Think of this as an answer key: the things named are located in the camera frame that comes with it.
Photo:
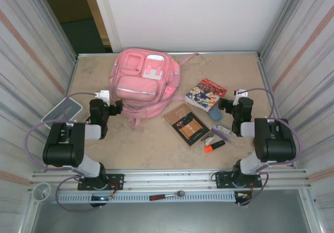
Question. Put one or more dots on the brown black book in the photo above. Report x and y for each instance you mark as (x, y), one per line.
(188, 126)

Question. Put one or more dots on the white plastic cup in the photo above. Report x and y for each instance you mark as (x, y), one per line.
(41, 191)

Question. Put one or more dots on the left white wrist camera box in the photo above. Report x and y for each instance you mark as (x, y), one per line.
(103, 94)

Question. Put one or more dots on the colourful comic book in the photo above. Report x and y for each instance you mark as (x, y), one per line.
(204, 93)

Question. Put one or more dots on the clear white tube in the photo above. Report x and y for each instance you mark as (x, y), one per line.
(223, 129)

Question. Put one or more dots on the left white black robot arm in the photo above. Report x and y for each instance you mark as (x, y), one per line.
(60, 152)

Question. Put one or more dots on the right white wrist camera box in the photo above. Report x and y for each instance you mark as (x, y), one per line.
(238, 95)

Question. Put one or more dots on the blue grey pencil case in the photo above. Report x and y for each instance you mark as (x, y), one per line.
(215, 114)

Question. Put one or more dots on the aluminium mounting rail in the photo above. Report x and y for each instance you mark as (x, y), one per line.
(169, 178)

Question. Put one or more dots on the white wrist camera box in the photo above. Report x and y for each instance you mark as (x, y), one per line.
(103, 94)
(238, 95)

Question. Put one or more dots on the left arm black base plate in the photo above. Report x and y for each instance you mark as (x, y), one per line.
(116, 182)

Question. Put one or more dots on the aluminium table edge bar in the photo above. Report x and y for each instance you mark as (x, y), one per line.
(221, 53)

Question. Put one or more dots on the pink backpack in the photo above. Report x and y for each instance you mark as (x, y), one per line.
(135, 87)

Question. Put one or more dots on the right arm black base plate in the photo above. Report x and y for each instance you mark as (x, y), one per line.
(223, 179)

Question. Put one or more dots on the purple pen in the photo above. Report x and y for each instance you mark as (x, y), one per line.
(221, 135)

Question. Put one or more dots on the small silver stapler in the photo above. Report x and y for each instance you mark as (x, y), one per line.
(208, 139)

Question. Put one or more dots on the small black electronics board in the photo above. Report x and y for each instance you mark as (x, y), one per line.
(100, 199)
(242, 197)

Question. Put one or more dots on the grey white tissue box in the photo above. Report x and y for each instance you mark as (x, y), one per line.
(56, 111)

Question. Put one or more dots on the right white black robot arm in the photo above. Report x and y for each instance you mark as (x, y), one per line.
(276, 144)

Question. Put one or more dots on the black orange highlighter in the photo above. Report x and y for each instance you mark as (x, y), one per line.
(215, 145)

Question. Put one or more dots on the white door frame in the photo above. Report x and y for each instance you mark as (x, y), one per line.
(107, 16)

